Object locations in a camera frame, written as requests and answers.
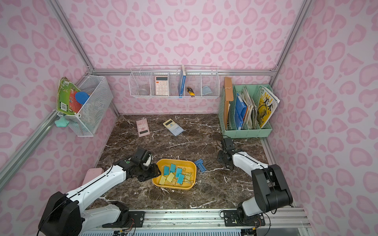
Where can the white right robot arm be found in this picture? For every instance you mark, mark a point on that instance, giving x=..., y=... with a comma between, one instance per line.
x=271, y=190

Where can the brown folder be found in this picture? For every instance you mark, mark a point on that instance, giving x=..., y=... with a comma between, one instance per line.
x=228, y=97

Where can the blue folder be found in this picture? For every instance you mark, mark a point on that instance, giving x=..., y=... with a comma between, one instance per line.
x=240, y=111

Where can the metal base rail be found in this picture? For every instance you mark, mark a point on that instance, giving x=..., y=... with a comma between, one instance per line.
x=288, y=221

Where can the white wire basket left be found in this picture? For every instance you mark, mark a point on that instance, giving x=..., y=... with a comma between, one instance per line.
x=86, y=122

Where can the yellow binder clip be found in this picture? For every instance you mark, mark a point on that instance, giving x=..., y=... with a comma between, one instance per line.
x=170, y=178
x=187, y=171
x=162, y=180

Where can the blue book in basket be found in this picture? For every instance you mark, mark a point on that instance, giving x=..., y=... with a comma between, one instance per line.
x=181, y=83

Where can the yellow black small tool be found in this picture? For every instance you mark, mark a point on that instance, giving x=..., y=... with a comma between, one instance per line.
x=190, y=92

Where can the teal binder clip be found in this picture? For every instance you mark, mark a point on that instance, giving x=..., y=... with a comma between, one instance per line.
x=180, y=179
x=172, y=168
x=178, y=172
x=166, y=170

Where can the blue binder clip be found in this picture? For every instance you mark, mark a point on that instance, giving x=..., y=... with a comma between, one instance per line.
x=199, y=162
x=201, y=167

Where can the yellow blue calculator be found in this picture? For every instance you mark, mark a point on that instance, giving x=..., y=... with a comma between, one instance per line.
x=173, y=127

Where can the blue round disc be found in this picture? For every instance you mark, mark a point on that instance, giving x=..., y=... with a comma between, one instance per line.
x=81, y=97

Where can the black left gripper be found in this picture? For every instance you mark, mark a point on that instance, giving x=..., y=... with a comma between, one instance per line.
x=150, y=171

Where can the pink calculator in basket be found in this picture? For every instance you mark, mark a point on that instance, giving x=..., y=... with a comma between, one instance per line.
x=161, y=86

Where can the mint star toy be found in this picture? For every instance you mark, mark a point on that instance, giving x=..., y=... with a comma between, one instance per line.
x=61, y=122

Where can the clear tape roll in basket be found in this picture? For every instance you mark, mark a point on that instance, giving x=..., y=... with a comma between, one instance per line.
x=144, y=91

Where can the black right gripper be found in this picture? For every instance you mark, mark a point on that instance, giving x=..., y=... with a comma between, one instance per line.
x=224, y=156

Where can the pink calculator on table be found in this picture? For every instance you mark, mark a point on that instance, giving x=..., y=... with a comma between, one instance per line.
x=142, y=127

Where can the yellow plastic storage box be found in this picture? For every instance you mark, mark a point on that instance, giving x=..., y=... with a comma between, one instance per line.
x=179, y=164

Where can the green snack package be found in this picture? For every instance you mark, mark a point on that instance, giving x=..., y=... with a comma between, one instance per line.
x=66, y=101

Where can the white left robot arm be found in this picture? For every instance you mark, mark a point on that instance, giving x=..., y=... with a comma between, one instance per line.
x=68, y=214

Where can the green plastic file organizer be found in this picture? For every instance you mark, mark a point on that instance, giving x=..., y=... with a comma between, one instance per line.
x=244, y=133

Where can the yellow art magazine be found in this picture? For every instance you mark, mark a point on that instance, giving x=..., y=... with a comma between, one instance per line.
x=267, y=105

